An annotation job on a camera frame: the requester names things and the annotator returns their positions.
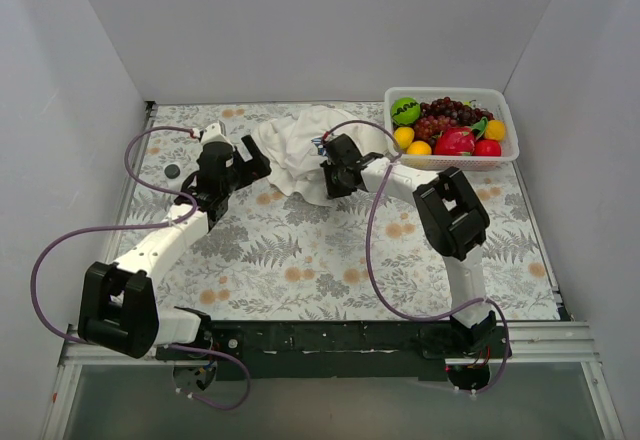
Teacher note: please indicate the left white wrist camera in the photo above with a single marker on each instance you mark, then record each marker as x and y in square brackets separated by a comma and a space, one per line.
[215, 132]

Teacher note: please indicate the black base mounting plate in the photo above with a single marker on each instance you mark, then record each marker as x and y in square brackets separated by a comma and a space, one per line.
[340, 349]

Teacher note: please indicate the yellow fruit toy right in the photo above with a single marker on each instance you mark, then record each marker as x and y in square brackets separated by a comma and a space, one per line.
[495, 130]

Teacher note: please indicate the white daisy print t-shirt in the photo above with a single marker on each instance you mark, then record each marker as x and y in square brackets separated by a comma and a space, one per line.
[293, 146]

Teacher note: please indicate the green toy ball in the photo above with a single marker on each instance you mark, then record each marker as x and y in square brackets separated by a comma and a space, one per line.
[405, 111]

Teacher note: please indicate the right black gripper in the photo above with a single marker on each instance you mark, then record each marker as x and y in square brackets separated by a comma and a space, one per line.
[329, 166]

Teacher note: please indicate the red dragon fruit toy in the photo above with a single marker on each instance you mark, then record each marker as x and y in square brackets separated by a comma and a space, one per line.
[456, 141]

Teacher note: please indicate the white plastic fruit basket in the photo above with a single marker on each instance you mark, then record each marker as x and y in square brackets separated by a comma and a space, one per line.
[488, 99]

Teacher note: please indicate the orange yellow fruit toy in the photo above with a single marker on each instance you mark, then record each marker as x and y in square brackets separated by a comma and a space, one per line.
[419, 148]

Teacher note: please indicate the dark red grape bunch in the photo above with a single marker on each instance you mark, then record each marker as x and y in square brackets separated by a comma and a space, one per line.
[441, 114]

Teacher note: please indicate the red apple toy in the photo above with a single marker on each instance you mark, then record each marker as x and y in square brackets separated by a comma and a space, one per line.
[487, 148]

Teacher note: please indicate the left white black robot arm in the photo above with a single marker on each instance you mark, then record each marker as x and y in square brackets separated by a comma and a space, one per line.
[118, 307]

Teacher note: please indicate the white bottle black cap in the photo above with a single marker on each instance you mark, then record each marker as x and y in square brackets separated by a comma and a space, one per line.
[172, 171]

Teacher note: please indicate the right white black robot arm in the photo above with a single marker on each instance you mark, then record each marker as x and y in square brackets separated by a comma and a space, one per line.
[453, 219]

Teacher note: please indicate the aluminium frame rail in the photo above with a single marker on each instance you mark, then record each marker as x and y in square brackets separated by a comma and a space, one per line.
[530, 342]

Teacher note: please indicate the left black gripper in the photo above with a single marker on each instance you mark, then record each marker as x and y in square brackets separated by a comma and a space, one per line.
[248, 165]

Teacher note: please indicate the yellow lemon toy left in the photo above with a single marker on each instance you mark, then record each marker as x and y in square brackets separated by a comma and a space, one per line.
[404, 137]

